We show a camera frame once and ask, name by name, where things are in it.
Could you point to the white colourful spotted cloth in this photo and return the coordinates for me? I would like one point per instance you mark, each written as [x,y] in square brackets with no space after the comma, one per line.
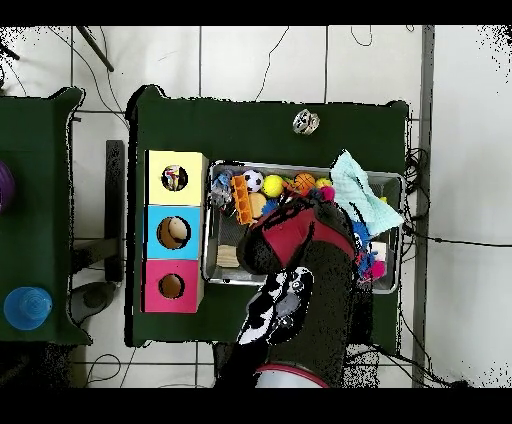
[174,178]

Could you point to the silver drink can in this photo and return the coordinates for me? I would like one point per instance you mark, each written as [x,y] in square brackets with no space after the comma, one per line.
[306,122]

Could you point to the mint green waffle cloth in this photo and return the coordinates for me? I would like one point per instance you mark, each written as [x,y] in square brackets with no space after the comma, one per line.
[360,196]

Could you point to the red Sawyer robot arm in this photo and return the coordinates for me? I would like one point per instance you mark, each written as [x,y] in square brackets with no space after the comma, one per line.
[312,272]

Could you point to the clear mesh bin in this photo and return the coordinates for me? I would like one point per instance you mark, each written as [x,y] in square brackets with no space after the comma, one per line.
[226,236]

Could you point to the wooden three-hole box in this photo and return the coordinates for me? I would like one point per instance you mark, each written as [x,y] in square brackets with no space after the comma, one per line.
[176,204]

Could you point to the round wooden disc toy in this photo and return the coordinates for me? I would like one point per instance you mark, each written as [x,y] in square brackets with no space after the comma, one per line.
[258,204]

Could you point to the orange plastic gear toy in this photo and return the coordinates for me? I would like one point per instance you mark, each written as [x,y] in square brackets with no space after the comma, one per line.
[242,200]

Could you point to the small soccer ball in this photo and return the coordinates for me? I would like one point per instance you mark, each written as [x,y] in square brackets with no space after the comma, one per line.
[253,181]

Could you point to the yellow ball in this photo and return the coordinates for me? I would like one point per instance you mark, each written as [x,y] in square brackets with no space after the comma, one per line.
[323,183]
[274,186]

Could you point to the small orange basketball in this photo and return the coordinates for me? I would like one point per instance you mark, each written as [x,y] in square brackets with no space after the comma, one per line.
[304,183]

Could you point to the black panel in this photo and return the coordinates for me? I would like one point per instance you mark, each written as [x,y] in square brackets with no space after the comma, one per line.
[115,208]

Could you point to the green side table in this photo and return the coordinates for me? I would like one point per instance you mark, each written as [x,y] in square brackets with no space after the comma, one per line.
[48,240]

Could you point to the black rod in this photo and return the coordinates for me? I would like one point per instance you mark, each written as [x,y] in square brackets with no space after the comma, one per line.
[96,50]

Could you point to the blue bowl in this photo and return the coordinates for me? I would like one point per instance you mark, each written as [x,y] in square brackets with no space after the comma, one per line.
[28,308]

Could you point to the purple bowl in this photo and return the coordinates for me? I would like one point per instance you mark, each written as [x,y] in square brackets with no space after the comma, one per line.
[5,186]

